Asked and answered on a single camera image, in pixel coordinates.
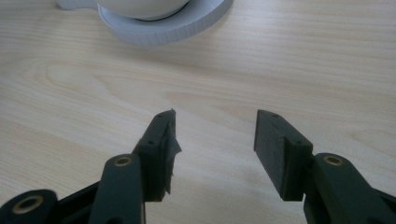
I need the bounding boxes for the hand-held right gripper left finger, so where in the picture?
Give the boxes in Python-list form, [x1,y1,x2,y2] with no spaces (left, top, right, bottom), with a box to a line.
[88,108,183,224]

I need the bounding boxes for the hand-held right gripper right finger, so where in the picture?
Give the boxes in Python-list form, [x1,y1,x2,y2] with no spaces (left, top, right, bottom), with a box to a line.
[253,108,396,224]

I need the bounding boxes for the white stand with post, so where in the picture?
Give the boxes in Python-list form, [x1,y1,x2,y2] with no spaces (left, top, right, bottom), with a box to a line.
[55,0,234,48]

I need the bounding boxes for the white bowl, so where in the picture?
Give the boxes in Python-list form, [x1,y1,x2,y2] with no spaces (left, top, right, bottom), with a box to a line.
[95,0,191,22]

